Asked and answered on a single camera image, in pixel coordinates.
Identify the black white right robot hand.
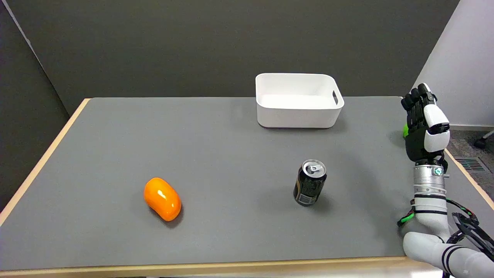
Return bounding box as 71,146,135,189
401,83,451,163

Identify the black drink can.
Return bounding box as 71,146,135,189
293,159,327,207

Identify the floor vent grille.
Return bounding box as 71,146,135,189
454,156,489,173

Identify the black chair caster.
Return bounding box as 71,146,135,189
474,131,494,149

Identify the white plastic bin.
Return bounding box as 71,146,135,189
255,73,345,129

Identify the grey table mat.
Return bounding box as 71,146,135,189
0,96,494,271

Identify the glossy orange mango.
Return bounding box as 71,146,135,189
144,177,182,222

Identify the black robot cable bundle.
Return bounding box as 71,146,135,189
398,198,494,261

